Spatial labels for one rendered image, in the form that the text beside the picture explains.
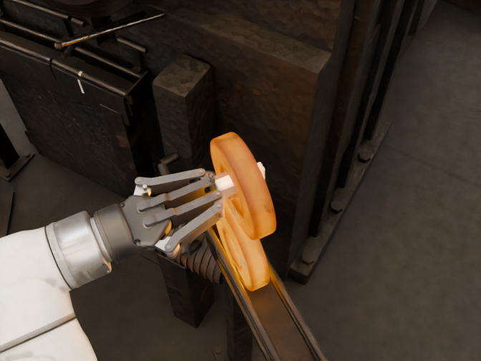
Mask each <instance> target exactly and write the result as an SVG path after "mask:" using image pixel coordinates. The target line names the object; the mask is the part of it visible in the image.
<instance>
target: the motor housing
mask: <svg viewBox="0 0 481 361"><path fill-rule="evenodd" d="M176 231H178V228H174V229H172V230H170V231H169V232H168V234H167V235H166V237H165V238H164V239H166V238H167V237H168V236H169V237H171V236H172V235H173V234H174V233H175V232H176ZM164 239H163V240H164ZM195 239H199V240H200V241H201V243H202V246H201V247H200V248H199V249H198V250H197V251H196V252H195V253H194V254H193V255H192V256H191V257H190V258H185V257H184V256H182V255H181V251H180V252H179V253H178V255H177V256H176V257H175V258H174V259H169V258H168V257H167V254H165V253H163V252H161V251H160V250H158V249H155V250H154V251H155V252H157V258H158V261H159V264H160V268H161V272H162V276H163V279H164V282H165V286H166V289H167V293H168V296H169V299H170V303H171V307H172V309H173V314H174V316H175V317H177V318H178V319H180V320H182V321H184V322H185V323H187V324H189V325H190V326H192V327H194V328H196V329H197V328H198V327H199V325H200V323H201V322H202V321H203V319H204V317H205V316H206V314H207V313H208V311H209V309H210V308H211V306H212V305H213V303H214V301H215V297H214V290H213V284H215V283H218V284H219V285H223V274H222V272H221V270H220V268H219V266H218V264H217V262H215V259H214V258H213V255H212V254H211V251H210V249H209V247H208V245H207V242H206V237H205V232H203V233H201V235H199V236H197V237H196V238H195ZM195 239H193V240H192V241H191V242H190V244H191V243H192V242H193V241H194V240H195Z"/></svg>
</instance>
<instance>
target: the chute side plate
mask: <svg viewBox="0 0 481 361"><path fill-rule="evenodd" d="M0 69H2V70H5V71H7V72H10V73H12V74H15V75H17V76H19V77H22V78H24V79H26V80H29V81H32V82H35V83H37V84H38V85H41V86H44V87H47V88H49V89H51V90H54V91H56V92H59V93H61V94H63V95H66V96H68V97H70V98H72V99H73V100H76V101H78V102H81V103H82V104H84V105H86V106H88V107H91V108H93V109H95V110H97V111H99V112H102V111H101V108H100V106H99V104H101V105H104V106H105V107H108V108H109V109H111V110H114V111H116V112H118V113H120V114H122V118H123V120H124V124H126V125H129V126H131V125H132V124H131V121H130V116H129V112H128V109H127V105H126V102H125V98H123V97H121V96H119V95H116V94H115V93H113V92H110V91H108V90H106V89H104V88H102V87H100V86H98V85H95V84H93V83H91V82H89V81H86V80H84V79H82V78H81V77H78V76H76V75H74V74H72V73H70V72H67V71H64V70H63V69H60V68H58V67H56V66H54V65H51V64H50V63H47V62H43V61H41V60H39V59H37V58H34V57H31V56H29V55H27V54H24V53H21V52H18V51H16V50H13V49H10V48H8V47H5V46H3V45H0ZM78 80H80V82H81V85H82V89H83V91H84V93H82V91H81V89H80V86H79V83H78Z"/></svg>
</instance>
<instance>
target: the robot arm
mask: <svg viewBox="0 0 481 361"><path fill-rule="evenodd" d="M135 184H136V188H135V192H134V195H132V196H130V197H129V198H128V199H127V200H126V201H124V202H123V203H115V204H112V205H111V206H108V207H106V208H103V209H100V210H98V211H95V213H94V217H93V218H91V217H90V215H89V214H88V212H86V211H82V212H79V213H76V214H74V215H73V216H70V217H67V218H64V219H62V220H61V221H58V222H54V223H51V224H49V225H48V226H45V227H42V228H38V229H34V230H29V231H20V232H17V233H15V234H10V235H8V236H5V237H3V238H0V361H97V358H96V355H95V353H94V350H93V348H92V346H91V344H90V342H89V340H88V338H87V336H86V334H85V333H84V332H83V330H82V328H81V327H80V324H79V322H78V320H77V318H75V317H76V315H75V313H74V310H73V306H72V302H71V298H70V294H69V291H70V290H72V289H74V288H78V287H81V286H82V285H83V284H86V283H88V282H90V281H92V280H95V279H97V278H100V277H101V276H104V275H106V274H108V273H110V272H111V265H110V262H111V261H113V262H114V263H117V264H118V263H120V262H122V261H125V260H127V259H130V258H132V257H134V256H137V255H138V254H139V253H141V252H142V251H153V250H155V249H158V250H160V251H161V252H163V253H165V254H167V257H168V258H169V259H174V258H175V257H176V256H177V255H178V253H179V252H180V250H181V248H182V247H184V246H185V245H186V244H188V243H189V242H191V241H192V240H193V239H195V238H196V237H197V236H199V235H201V233H203V232H204V231H206V230H207V229H209V228H210V227H211V226H213V225H214V224H215V223H217V222H218V221H219V220H221V219H222V218H223V217H224V216H225V211H224V205H225V203H226V202H228V201H231V200H233V199H235V198H237V197H238V193H237V191H236V189H235V186H234V185H233V182H232V180H231V179H230V176H229V175H228V173H227V172H224V173H221V174H219V175H216V176H214V175H213V174H212V173H209V174H207V173H206V172H205V170H204V169H202V168H199V169H195V170H189V171H185V172H181V173H174V174H170V175H164V176H160V177H156V178H143V177H138V178H136V179H135ZM215 190H216V191H215ZM169 191H172V192H171V193H165V192H169ZM159 193H163V194H161V195H158V196H156V197H150V194H159ZM195 217H196V218H195ZM193 218H195V219H193ZM190 219H193V220H192V221H191V222H190V223H188V224H186V225H185V226H183V227H182V228H181V229H180V230H178V231H176V232H175V233H174V234H173V235H172V236H171V237H169V236H168V237H167V238H166V239H164V238H165V237H166V235H167V234H168V232H169V231H170V230H172V229H174V228H177V227H178V226H179V225H180V224H182V223H184V222H186V221H189V220H190ZM163 239H164V240H163Z"/></svg>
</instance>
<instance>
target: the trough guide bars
mask: <svg viewBox="0 0 481 361"><path fill-rule="evenodd" d="M206 231H207V233H206V236H207V237H208V240H209V242H210V250H211V254H212V255H213V258H214V259H215V262H216V260H217V259H219V261H220V263H221V265H222V267H223V268H224V270H225V272H226V274H227V276H228V278H229V280H230V282H231V284H232V286H233V288H234V290H235V292H236V294H237V295H238V298H239V300H240V302H241V304H242V305H243V308H244V310H245V311H246V314H247V315H248V318H249V319H250V321H251V323H252V325H253V327H254V329H255V331H256V333H257V335H258V337H259V339H260V341H261V343H262V344H263V346H264V348H265V350H266V352H267V354H268V356H269V358H270V360H271V361H282V359H281V357H280V355H279V353H278V351H277V350H276V348H275V346H274V344H273V342H272V340H271V338H270V337H269V335H268V333H267V331H266V328H265V327H264V326H263V323H262V321H261V319H260V317H259V316H258V313H257V312H256V310H255V308H254V306H253V304H252V302H251V300H250V299H249V297H248V295H247V293H246V291H245V289H244V287H243V285H242V284H241V281H240V279H239V278H238V275H237V274H236V272H235V270H234V268H233V266H232V264H231V263H230V261H229V259H228V257H227V255H226V253H225V251H224V249H223V247H222V246H221V244H220V242H219V240H218V237H217V236H216V235H215V232H214V230H213V228H212V227H210V228H209V229H207V230H206ZM264 253H265V252H264ZM265 255H266V253H265ZM266 260H267V262H268V269H269V274H270V281H271V283H272V285H273V287H274V289H275V290H276V292H277V294H278V295H279V297H280V299H281V301H282V302H283V305H284V306H285V308H286V310H287V311H288V313H289V315H290V316H291V319H292V320H293V322H294V324H295V325H296V327H297V329H298V331H299V332H300V334H301V336H302V337H303V340H304V342H305V343H306V345H307V347H308V348H309V350H310V352H311V354H312V355H313V357H314V359H315V361H328V359H327V358H326V356H325V354H324V352H323V349H322V347H321V345H320V344H319V342H318V340H317V339H316V338H315V337H314V335H313V333H312V332H311V330H310V328H309V327H308V325H307V323H306V321H305V319H304V318H303V316H302V315H301V313H300V311H299V310H298V307H297V306H296V304H295V303H294V301H293V299H292V298H291V295H290V294H289V293H288V290H287V289H286V287H285V286H284V284H283V282H282V281H281V278H280V277H279V275H278V273H277V272H276V270H275V269H274V267H273V265H272V263H271V261H270V260H269V258H268V256H267V255H266Z"/></svg>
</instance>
